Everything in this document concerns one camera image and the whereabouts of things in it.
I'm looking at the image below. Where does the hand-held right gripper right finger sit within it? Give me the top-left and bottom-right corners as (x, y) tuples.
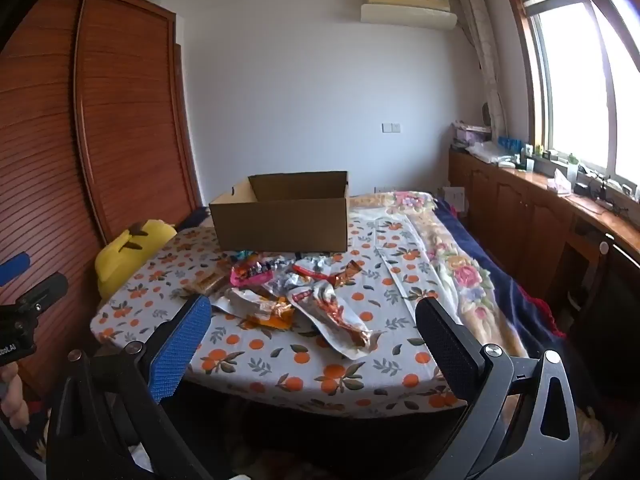
(415, 296), (583, 480)

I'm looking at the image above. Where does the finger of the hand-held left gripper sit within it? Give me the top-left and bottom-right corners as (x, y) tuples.
(17, 272), (69, 313)
(0, 254), (31, 286)

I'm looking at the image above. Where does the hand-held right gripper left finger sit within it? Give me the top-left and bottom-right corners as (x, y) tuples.
(46, 292), (213, 480)

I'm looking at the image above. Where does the brown wafer packet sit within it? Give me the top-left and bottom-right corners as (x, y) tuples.
(187, 271), (231, 295)

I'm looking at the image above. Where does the large silver red snack pouch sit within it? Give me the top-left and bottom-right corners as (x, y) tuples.
(287, 282), (383, 360)

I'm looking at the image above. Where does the brown cardboard box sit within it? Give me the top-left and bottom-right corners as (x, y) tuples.
(209, 171), (349, 253)

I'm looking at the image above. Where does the person's left hand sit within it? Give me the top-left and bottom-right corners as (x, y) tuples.
(0, 360), (26, 431)

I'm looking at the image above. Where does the floral blanket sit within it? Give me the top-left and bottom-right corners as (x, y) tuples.
(350, 190), (531, 361)

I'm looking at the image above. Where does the yellow plush toy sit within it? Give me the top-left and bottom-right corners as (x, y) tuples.
(96, 219), (178, 300)

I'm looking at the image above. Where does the navy blue blanket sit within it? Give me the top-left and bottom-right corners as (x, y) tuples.
(432, 197), (568, 361)

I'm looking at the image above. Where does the pile of mixed snack packets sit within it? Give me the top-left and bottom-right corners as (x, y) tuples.
(187, 250), (383, 361)

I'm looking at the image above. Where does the orange fruit print cloth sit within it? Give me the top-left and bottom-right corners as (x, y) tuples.
(90, 210), (468, 421)

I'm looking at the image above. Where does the wooden counter cabinet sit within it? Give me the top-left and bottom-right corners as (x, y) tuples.
(447, 147), (640, 311)

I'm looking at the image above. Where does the white paper box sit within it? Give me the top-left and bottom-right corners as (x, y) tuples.
(442, 186), (466, 218)

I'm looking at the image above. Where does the wooden slatted wardrobe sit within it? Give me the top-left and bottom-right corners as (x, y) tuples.
(0, 0), (203, 401)

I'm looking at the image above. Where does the pink storage box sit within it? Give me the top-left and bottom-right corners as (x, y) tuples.
(452, 121), (493, 147)

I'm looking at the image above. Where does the wooden framed window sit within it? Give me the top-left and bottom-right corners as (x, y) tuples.
(502, 0), (640, 191)

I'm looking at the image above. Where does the pale patterned curtain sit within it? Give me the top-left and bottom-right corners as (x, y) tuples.
(457, 0), (508, 141)

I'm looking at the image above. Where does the white wall air conditioner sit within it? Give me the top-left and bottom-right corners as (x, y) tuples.
(360, 0), (458, 29)

